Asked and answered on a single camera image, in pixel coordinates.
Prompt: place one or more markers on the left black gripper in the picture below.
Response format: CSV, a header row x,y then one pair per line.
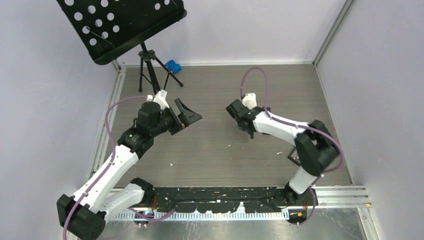
x,y
186,116

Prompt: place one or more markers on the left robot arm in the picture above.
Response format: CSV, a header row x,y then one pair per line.
x,y
86,212

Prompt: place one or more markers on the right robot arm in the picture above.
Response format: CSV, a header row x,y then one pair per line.
x,y
315,147

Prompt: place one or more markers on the blue plastic object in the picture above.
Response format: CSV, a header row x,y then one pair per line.
x,y
173,67

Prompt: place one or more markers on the black tripod stand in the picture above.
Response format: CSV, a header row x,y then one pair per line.
x,y
147,72

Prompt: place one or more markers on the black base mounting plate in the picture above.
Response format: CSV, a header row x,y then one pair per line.
x,y
218,200

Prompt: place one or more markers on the black perforated music stand desk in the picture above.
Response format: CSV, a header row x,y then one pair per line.
x,y
110,28

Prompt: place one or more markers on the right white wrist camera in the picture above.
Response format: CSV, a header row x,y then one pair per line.
x,y
249,100

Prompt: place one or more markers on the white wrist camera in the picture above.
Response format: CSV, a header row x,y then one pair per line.
x,y
249,100
159,98

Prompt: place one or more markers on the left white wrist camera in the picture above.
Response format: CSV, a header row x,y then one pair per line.
x,y
159,98

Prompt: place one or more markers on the small black square frame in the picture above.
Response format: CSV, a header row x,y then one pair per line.
x,y
293,157

